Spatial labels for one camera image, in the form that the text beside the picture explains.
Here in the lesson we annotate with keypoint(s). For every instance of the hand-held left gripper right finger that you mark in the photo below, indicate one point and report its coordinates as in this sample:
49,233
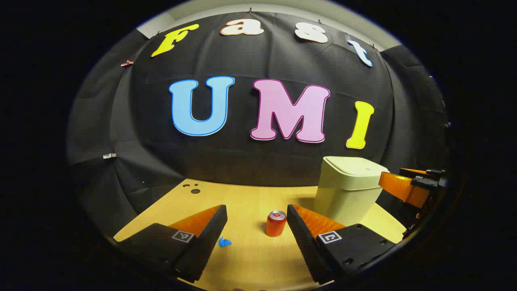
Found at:
303,242

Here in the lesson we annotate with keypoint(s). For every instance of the blue paper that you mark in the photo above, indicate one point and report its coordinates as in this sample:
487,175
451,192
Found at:
224,242

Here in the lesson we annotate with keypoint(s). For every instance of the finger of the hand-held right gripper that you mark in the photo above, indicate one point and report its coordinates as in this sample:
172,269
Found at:
404,190
412,171

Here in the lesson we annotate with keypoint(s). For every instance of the orange pop can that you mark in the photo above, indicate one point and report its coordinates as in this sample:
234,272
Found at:
276,226

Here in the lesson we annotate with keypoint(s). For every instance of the red cloth clip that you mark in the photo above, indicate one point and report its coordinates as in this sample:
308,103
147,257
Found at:
127,63

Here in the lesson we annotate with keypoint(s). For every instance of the wooden desktop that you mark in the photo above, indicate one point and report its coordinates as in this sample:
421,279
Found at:
250,258

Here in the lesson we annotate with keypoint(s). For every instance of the white cloth clip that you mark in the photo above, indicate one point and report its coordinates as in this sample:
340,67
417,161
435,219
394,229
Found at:
109,155

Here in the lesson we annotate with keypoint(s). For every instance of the cream desktop garbage bin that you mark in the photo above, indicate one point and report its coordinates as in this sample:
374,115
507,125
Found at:
347,190

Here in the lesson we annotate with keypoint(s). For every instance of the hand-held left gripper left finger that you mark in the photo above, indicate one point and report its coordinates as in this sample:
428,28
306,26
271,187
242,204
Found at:
210,238

